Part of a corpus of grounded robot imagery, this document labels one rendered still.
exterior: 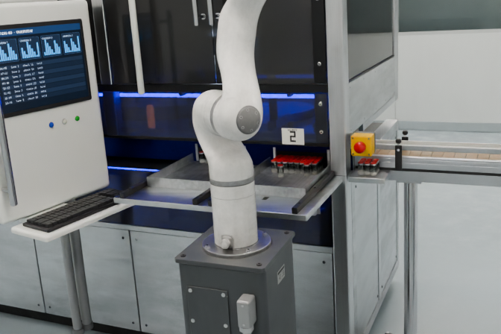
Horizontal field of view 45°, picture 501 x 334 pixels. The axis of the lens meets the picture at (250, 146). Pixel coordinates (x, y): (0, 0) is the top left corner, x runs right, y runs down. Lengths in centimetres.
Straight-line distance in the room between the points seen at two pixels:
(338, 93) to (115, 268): 131
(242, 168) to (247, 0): 43
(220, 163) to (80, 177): 98
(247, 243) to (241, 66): 47
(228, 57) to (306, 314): 124
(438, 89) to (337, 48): 469
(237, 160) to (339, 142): 66
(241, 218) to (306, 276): 82
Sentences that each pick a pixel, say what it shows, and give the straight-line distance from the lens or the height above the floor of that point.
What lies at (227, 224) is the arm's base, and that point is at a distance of 162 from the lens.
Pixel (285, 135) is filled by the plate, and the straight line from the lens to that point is 221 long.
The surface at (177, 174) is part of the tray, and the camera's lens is 233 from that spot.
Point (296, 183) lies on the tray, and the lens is 212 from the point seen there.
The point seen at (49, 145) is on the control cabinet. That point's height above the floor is 104.
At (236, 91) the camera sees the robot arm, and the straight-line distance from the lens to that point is 150.
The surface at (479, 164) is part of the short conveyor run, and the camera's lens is 221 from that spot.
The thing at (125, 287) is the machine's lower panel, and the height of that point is 30.
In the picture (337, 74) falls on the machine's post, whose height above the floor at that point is 124.
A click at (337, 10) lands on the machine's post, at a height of 146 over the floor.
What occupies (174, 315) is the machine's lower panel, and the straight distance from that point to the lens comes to 275.
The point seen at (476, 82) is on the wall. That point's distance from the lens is 670.
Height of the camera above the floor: 152
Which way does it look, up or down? 14 degrees down
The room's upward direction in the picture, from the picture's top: 4 degrees counter-clockwise
